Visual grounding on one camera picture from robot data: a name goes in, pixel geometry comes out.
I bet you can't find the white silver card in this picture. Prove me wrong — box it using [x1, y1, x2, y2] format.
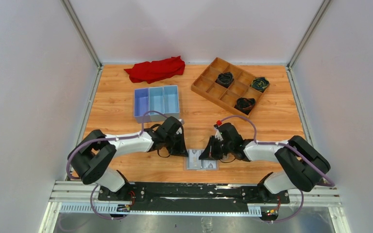
[186, 149, 202, 170]

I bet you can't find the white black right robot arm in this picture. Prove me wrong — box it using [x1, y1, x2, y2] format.
[199, 122, 331, 195]

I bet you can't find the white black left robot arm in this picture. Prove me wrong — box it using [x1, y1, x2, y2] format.
[67, 116, 188, 192]

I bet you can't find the white VIP card in sleeve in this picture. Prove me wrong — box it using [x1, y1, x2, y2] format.
[203, 160, 218, 170]

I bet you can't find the blue three-compartment tray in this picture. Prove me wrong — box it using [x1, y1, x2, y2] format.
[134, 85, 180, 123]

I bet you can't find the black red rolled sock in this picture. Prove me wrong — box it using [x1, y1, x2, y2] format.
[234, 98, 256, 115]

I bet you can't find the brown wooden divided tray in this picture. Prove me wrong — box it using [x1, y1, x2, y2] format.
[191, 57, 270, 117]

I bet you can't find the black rolled sock in tray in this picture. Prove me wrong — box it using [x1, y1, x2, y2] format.
[216, 72, 234, 88]

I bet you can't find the black yellow rolled sock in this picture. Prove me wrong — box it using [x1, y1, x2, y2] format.
[250, 77, 270, 93]

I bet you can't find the red cloth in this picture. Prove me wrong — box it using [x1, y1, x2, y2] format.
[124, 56, 186, 84]

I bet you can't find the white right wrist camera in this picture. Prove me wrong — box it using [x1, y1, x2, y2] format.
[214, 120, 223, 141]

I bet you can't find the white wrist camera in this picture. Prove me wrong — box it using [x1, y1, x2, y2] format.
[178, 118, 185, 125]
[214, 120, 223, 141]

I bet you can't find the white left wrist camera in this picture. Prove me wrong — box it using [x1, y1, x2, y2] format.
[178, 118, 185, 125]

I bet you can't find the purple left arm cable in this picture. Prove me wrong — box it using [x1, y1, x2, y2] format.
[66, 110, 170, 221]

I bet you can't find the aluminium frame rail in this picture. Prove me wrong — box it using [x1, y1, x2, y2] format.
[39, 181, 350, 233]

